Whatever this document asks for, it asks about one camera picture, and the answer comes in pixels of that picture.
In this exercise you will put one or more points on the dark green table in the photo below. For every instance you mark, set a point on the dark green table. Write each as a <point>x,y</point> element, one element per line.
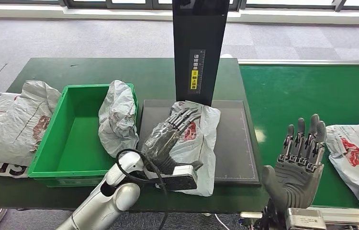
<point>103,71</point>

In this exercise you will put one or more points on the white parcel with QR codes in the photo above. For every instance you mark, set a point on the white parcel with QR codes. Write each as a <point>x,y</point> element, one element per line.
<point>357,165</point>

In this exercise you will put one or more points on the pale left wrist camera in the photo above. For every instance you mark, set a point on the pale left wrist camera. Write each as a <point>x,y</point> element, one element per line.
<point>179,181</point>

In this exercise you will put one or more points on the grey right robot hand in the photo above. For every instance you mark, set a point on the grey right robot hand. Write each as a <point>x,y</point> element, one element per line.
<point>297,184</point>

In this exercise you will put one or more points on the large white woven sack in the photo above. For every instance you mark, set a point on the large white woven sack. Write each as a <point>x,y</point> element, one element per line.
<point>5,127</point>

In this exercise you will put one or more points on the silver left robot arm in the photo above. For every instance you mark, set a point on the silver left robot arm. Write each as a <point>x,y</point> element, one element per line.
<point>103,206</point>

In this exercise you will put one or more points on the white parcel with red print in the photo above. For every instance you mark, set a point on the white parcel with red print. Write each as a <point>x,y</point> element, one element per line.
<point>205,136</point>

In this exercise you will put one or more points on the small white object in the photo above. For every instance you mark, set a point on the small white object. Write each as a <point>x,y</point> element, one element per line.
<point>225,56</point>

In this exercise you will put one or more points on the white window sill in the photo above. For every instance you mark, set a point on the white window sill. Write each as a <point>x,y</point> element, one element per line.
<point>71,12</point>

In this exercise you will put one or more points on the dark window frame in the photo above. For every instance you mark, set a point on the dark window frame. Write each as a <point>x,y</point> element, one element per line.
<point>128,4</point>

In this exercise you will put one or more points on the green plastic crate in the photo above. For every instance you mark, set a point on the green plastic crate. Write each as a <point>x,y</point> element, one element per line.
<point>71,143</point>

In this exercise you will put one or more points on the yellow black label sticker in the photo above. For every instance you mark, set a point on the yellow black label sticker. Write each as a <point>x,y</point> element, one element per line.
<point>195,76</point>

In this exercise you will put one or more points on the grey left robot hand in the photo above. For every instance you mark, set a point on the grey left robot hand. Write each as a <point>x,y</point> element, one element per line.
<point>159,146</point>

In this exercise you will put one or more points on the black inbound scanner machine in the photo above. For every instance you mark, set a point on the black inbound scanner machine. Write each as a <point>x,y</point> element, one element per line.
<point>236,143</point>

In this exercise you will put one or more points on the plain grey parcel bag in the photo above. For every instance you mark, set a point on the plain grey parcel bag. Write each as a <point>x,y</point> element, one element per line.
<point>117,120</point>

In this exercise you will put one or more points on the green conveyor belt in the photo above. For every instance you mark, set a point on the green conveyor belt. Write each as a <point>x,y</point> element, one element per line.
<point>293,95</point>

